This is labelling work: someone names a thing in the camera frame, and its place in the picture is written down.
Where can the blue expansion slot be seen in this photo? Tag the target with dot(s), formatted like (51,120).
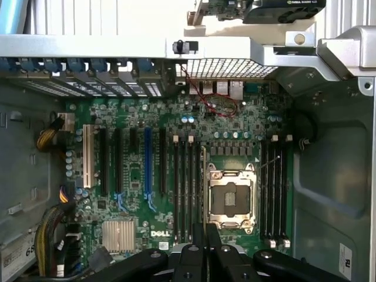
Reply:
(148,161)

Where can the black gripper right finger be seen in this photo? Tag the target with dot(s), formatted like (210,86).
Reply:
(214,255)

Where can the thin socket locking lever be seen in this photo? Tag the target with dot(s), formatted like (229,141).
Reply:
(268,163)

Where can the grey open PC case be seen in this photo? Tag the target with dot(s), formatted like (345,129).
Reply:
(332,176)

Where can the silver power supply unit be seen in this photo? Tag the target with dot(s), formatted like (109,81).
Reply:
(17,258)

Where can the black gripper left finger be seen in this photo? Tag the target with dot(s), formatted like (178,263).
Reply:
(199,255)

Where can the white expansion slot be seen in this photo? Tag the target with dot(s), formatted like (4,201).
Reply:
(89,155)

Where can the long black expansion slot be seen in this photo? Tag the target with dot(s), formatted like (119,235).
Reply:
(163,161)
(118,161)
(104,161)

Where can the green Dell motherboard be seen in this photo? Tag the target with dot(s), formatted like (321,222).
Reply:
(173,114)

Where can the silver chipset heatsink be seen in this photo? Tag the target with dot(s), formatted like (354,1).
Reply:
(119,236)

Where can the black case lock latch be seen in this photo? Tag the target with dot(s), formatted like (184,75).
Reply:
(179,47)

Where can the black RAM slot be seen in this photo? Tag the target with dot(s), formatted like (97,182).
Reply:
(176,182)
(191,182)
(199,182)
(271,191)
(278,191)
(184,182)
(264,191)
(285,191)

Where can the black graphics card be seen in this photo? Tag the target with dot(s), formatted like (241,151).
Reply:
(282,11)

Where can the silver CPU socket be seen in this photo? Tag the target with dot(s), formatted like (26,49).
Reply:
(232,199)

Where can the blue expansion card clip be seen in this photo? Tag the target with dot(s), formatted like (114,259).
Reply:
(145,65)
(6,63)
(53,64)
(28,64)
(76,64)
(98,64)

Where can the short black expansion slot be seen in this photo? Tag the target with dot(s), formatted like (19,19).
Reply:
(133,141)

